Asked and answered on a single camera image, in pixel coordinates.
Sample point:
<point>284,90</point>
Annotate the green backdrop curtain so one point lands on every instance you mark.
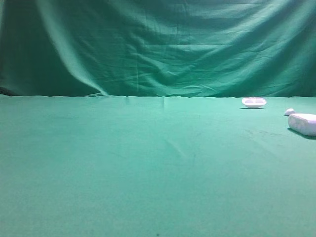
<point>190,48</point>

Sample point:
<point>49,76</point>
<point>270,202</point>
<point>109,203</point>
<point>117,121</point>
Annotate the green table cloth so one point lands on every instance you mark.
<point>154,167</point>

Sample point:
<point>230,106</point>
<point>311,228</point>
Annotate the white open earphone tray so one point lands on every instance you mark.
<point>253,102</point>

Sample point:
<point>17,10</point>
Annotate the small white earbud piece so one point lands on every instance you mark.
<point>289,111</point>

